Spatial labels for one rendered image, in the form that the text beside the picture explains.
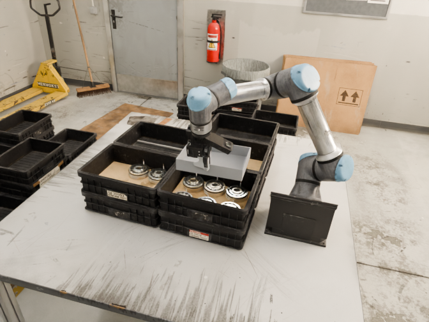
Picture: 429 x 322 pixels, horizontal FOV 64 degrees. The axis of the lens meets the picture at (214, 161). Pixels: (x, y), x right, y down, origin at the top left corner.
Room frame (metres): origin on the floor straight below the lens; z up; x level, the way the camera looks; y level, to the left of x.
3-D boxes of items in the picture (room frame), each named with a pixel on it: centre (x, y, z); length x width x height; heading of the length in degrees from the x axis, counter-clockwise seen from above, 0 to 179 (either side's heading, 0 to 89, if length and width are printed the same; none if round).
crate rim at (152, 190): (1.36, 0.40, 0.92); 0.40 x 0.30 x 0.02; 74
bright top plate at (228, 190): (1.28, -0.11, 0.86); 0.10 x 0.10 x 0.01
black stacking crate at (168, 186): (1.25, 0.01, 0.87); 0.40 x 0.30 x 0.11; 74
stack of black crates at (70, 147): (2.34, 1.17, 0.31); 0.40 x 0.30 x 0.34; 167
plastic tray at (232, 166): (1.22, 0.00, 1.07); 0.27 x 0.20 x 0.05; 77
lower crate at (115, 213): (1.36, 0.40, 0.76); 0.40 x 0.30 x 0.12; 74
